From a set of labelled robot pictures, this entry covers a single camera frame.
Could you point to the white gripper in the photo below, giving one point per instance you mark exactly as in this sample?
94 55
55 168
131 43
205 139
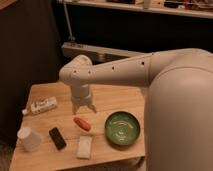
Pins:
81 95

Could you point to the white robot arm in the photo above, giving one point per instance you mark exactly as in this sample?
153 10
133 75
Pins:
178 113

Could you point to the white sponge block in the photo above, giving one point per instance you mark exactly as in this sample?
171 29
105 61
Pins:
84 147

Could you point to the wooden table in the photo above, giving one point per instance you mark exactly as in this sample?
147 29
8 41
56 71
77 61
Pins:
107 100

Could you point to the green bowl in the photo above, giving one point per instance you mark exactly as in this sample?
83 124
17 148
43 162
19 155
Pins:
122 128

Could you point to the grey metal bench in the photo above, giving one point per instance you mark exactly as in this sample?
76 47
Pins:
96 53

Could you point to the white paper cup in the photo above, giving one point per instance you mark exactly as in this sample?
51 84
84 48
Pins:
30 139

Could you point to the metal lamp pole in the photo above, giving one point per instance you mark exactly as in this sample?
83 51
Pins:
72 38

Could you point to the white upper shelf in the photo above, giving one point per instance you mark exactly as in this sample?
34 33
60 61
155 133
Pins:
148 7

